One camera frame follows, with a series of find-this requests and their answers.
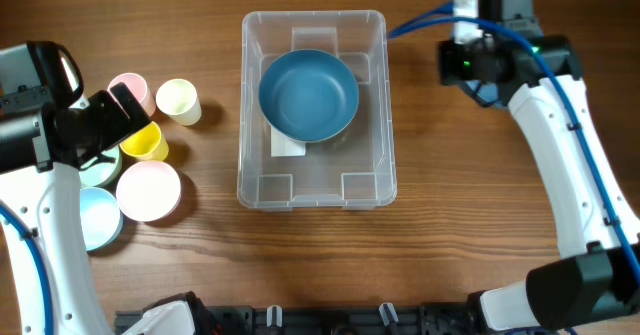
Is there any pink tall cup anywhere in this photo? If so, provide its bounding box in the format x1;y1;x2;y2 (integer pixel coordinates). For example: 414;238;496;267
107;72;156;116

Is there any yellow tall cup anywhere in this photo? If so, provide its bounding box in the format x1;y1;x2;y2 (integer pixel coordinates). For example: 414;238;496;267
120;122;169;161

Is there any cream tall cup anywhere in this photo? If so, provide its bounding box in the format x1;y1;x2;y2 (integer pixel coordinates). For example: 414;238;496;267
156;79;202;126

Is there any mint green small bowl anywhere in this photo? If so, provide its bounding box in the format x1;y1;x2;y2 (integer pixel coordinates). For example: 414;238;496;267
79;146;122;188

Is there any pink small bowl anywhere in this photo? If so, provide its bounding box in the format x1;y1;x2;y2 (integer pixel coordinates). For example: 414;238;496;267
116;160;182;222

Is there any light blue small bowl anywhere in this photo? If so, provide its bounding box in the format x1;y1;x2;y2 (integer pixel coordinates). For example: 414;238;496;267
80;187;124;251

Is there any clear plastic storage container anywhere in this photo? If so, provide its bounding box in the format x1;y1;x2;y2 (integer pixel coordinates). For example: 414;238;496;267
237;10;397;211

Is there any dark blue bowl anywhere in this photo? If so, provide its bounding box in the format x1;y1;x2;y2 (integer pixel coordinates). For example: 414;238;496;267
258;49;360;142
459;80;506;109

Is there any cream white bowl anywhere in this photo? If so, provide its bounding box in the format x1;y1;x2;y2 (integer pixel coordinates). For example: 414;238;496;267
262;110;355;143

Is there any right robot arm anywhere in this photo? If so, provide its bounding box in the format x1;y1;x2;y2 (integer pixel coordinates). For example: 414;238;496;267
439;0;639;333

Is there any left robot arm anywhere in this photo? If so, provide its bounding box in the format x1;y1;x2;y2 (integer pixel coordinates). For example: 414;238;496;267
1;41;150;334

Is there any white label in container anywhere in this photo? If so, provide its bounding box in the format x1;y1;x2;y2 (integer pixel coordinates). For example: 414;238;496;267
271;127;306;157

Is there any right blue cable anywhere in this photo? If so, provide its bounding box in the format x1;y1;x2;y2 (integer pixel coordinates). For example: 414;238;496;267
387;0;640;286

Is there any blue cable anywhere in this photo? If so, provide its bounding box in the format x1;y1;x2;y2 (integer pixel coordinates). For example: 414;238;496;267
387;0;640;286
0;202;55;335

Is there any left blue cable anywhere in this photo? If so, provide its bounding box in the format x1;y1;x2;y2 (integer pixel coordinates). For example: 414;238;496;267
0;202;55;335

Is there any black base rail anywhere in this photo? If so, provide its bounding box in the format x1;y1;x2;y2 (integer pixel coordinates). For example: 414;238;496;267
114;292;493;335

